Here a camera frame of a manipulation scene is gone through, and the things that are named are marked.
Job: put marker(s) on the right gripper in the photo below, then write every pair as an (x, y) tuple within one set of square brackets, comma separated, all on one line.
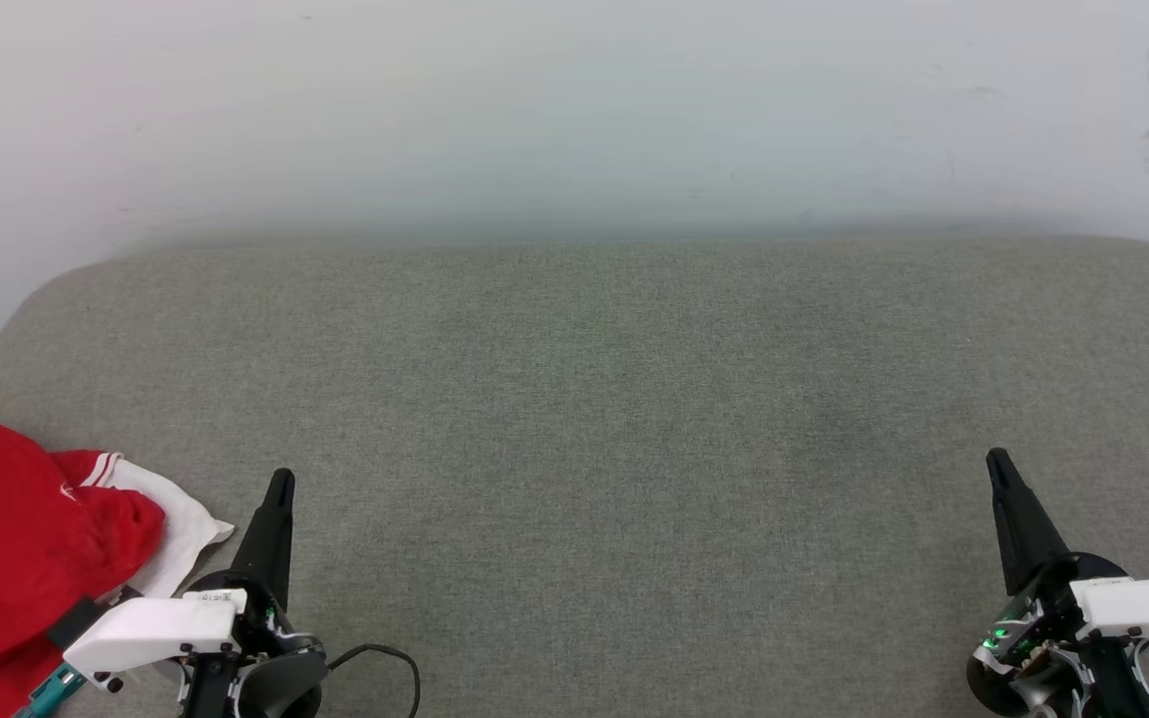
[(1143, 608)]

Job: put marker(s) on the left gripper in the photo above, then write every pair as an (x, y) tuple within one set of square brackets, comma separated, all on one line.
[(156, 628)]

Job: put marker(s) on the red basketball jersey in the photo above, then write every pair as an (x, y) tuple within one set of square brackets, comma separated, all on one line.
[(16, 519)]

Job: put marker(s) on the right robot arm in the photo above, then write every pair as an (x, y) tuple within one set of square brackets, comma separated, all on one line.
[(1118, 693)]

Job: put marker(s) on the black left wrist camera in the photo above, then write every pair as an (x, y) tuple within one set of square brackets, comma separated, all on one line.
[(76, 623)]

